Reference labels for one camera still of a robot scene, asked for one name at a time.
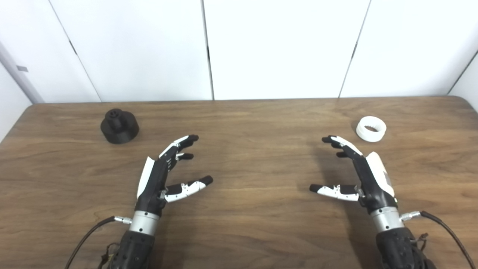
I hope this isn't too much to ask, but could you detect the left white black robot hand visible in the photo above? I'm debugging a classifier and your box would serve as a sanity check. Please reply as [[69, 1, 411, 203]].
[[134, 134, 214, 217]]

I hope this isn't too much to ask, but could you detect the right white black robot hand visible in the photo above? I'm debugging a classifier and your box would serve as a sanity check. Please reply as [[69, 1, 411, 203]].
[[309, 135, 398, 214]]

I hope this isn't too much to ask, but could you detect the white toothed plastic ring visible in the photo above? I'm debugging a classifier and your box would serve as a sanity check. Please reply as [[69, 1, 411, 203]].
[[356, 116, 387, 143]]

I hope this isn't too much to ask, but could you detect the round black plastic part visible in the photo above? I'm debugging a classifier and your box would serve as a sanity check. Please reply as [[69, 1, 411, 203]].
[[100, 108, 140, 145]]

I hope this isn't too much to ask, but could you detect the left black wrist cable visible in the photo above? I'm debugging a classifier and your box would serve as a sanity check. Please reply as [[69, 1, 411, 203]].
[[65, 216, 132, 269]]

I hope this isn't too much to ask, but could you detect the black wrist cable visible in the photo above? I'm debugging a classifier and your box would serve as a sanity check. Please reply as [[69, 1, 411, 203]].
[[65, 216, 132, 269], [400, 211, 478, 269]]

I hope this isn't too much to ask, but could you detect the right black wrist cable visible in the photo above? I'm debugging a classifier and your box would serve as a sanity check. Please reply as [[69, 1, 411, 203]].
[[400, 211, 478, 269]]

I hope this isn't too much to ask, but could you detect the grey wall corner strip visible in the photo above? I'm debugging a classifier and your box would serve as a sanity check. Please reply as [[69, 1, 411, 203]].
[[0, 41, 45, 104]]

